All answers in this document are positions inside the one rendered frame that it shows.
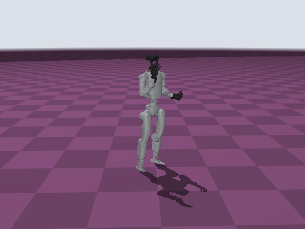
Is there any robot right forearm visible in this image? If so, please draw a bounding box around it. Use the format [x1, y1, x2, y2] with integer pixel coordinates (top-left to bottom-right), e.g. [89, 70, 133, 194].
[139, 78, 155, 96]

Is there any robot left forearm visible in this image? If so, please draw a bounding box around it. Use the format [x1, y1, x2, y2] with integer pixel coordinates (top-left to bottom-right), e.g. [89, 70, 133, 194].
[164, 90, 173, 99]

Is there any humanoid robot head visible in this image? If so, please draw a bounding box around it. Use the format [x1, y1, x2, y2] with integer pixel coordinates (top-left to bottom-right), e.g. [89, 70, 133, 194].
[145, 53, 159, 71]

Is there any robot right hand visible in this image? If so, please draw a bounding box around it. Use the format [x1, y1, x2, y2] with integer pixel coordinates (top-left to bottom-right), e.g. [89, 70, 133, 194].
[151, 63, 161, 83]

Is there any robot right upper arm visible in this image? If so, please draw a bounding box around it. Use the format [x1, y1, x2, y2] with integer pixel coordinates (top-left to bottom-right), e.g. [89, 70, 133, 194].
[138, 73, 148, 98]

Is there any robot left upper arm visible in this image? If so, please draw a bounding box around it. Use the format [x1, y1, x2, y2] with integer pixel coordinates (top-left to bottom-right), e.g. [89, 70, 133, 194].
[161, 72, 167, 94]

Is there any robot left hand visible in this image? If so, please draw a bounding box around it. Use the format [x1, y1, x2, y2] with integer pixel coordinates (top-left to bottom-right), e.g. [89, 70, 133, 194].
[171, 91, 183, 101]

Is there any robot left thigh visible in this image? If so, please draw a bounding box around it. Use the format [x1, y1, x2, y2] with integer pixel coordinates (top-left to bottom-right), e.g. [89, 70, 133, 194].
[152, 108, 166, 142]

